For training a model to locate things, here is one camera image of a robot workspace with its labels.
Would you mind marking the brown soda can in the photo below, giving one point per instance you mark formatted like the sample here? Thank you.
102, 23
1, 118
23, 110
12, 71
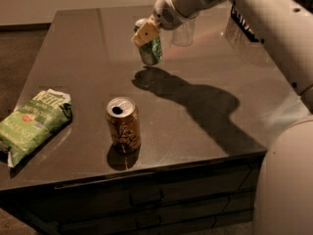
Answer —
123, 119

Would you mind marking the green soda can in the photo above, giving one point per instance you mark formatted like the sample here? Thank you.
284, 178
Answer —
150, 53

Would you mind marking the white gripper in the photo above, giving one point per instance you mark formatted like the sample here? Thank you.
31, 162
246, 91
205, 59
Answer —
163, 15

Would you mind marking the dark drawer cabinet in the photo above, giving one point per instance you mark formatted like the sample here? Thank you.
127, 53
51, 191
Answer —
174, 201

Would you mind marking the green chip bag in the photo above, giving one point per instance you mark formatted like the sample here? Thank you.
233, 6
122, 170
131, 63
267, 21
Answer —
33, 123

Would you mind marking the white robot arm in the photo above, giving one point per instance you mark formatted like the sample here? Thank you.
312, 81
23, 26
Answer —
283, 28

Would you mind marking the black wire napkin basket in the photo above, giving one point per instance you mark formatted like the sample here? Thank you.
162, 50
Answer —
242, 24

